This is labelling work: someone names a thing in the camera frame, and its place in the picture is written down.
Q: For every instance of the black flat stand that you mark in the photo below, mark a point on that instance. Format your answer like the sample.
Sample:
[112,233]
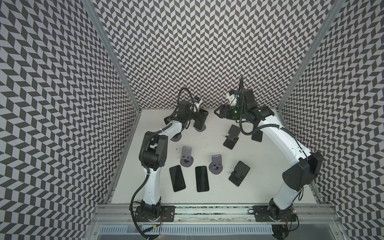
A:
[232,137]
[240,172]

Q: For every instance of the aluminium corner post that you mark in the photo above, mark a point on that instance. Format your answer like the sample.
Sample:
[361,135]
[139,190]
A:
[321,34]
[94,18]

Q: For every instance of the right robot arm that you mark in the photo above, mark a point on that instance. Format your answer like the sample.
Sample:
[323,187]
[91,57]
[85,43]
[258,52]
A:
[305,165]

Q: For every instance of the white vent strip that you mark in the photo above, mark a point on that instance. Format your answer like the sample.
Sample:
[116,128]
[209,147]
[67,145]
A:
[193,230]

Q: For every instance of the black flat stand back right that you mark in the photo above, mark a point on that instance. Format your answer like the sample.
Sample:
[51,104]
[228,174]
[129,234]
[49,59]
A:
[232,137]

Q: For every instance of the grey round stand middle back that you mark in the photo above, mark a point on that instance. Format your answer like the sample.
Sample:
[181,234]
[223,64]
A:
[202,129]

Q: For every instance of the aluminium corner post right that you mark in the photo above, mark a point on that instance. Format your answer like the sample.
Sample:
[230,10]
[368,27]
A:
[321,34]

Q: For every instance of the black flat stand front right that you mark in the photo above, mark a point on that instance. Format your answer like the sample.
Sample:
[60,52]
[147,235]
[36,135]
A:
[240,172]

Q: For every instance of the grey round stand far-left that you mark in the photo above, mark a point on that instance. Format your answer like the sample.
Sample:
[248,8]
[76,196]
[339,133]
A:
[176,138]

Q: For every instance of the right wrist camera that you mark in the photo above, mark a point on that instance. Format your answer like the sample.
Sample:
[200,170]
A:
[232,98]

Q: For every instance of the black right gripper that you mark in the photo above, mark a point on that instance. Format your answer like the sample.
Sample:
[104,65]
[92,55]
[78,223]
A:
[224,111]

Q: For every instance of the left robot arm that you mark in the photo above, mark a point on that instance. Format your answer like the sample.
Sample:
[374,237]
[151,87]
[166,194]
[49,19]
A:
[146,200]

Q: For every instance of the grey round stand centre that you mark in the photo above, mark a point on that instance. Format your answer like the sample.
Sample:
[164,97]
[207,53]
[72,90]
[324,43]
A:
[216,165]

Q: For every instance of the teal-edged phone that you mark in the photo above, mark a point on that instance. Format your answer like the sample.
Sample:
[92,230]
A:
[200,125]

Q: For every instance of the grey round stand near left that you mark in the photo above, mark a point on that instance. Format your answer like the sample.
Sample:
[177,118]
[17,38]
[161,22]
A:
[186,157]

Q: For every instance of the aluminium corner post left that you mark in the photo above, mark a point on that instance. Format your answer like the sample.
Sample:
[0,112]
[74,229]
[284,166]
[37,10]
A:
[94,18]

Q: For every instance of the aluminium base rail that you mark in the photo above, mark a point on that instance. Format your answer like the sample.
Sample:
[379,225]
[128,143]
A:
[245,213]

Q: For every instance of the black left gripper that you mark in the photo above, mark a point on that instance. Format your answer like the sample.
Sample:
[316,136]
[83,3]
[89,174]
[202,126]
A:
[198,117]

